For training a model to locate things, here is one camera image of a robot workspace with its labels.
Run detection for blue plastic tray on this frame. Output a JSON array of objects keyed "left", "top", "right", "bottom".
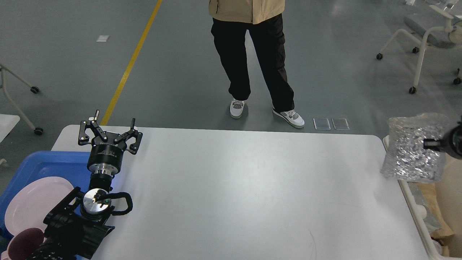
[{"left": 1, "top": 151, "right": 90, "bottom": 240}]

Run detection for aluminium foil sheet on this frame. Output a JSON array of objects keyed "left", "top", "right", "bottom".
[{"left": 407, "top": 182, "right": 442, "bottom": 233}]

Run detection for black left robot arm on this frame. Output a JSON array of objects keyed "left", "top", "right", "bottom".
[{"left": 28, "top": 110, "right": 143, "bottom": 260}]

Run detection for beige plastic bin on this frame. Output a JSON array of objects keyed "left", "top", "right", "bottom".
[{"left": 398, "top": 155, "right": 462, "bottom": 260}]

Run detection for white floor socket plate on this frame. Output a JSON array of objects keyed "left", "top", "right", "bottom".
[{"left": 332, "top": 117, "right": 350, "bottom": 130}]

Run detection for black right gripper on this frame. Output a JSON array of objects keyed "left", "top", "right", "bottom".
[{"left": 423, "top": 120, "right": 462, "bottom": 160}]

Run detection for crumpled brown paper in bin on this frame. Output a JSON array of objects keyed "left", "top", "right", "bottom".
[{"left": 431, "top": 237, "right": 453, "bottom": 257}]

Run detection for pink plate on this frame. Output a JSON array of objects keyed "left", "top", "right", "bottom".
[{"left": 5, "top": 176, "right": 74, "bottom": 236}]

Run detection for white side table corner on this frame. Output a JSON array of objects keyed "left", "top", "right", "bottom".
[{"left": 0, "top": 114, "right": 20, "bottom": 142}]

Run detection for brown paper bag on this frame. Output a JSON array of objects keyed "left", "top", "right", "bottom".
[{"left": 417, "top": 183, "right": 455, "bottom": 239}]

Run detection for white grey office chair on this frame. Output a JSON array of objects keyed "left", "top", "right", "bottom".
[{"left": 376, "top": 0, "right": 462, "bottom": 94}]

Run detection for aluminium foil piece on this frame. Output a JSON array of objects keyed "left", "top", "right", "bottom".
[{"left": 380, "top": 113, "right": 449, "bottom": 183}]

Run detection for pink mug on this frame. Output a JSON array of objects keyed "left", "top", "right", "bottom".
[{"left": 1, "top": 227, "right": 45, "bottom": 260}]

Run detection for person in black trousers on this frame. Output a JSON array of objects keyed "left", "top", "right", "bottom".
[{"left": 208, "top": 0, "right": 305, "bottom": 129}]

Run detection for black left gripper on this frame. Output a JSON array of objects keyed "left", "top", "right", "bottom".
[{"left": 78, "top": 110, "right": 143, "bottom": 173}]

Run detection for white chair left edge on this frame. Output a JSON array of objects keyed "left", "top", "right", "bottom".
[{"left": 0, "top": 64, "right": 44, "bottom": 136}]

